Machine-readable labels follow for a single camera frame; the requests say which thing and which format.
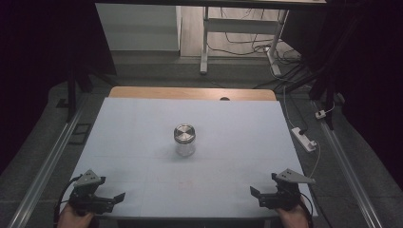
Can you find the white power strip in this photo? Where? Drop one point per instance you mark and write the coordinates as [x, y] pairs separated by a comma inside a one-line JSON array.
[[303, 138]]

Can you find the wooden table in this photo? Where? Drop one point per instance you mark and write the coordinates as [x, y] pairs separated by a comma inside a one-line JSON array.
[[177, 93]]

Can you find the white desk frame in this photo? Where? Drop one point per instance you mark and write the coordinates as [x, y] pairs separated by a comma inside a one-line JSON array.
[[240, 25]]

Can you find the dark curtain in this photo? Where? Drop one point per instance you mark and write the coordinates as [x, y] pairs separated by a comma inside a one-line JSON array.
[[44, 63], [374, 63]]

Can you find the clear glass jar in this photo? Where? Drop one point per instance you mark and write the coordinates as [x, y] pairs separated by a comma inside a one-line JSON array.
[[185, 150]]

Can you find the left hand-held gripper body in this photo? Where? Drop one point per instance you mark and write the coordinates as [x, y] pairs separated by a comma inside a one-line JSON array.
[[85, 198]]

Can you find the metal floor rail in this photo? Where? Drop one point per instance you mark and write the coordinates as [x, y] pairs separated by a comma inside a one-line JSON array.
[[47, 164], [348, 171]]

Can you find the round silver metal lid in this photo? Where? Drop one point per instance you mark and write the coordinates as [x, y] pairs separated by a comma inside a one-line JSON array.
[[184, 133]]

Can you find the white table mat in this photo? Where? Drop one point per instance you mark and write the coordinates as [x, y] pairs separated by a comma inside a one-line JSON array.
[[196, 177]]

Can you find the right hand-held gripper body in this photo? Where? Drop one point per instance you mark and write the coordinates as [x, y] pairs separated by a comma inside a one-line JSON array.
[[285, 198]]

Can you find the person's right hand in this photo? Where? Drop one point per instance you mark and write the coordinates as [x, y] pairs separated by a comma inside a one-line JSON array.
[[293, 218]]

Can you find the small white adapter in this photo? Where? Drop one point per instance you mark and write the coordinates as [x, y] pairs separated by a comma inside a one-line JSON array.
[[320, 114]]

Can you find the black metal stand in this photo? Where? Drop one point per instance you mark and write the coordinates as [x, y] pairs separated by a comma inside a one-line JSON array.
[[329, 85], [72, 95]]

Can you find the person's left hand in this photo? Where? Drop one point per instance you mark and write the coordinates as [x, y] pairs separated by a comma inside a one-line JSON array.
[[74, 220]]

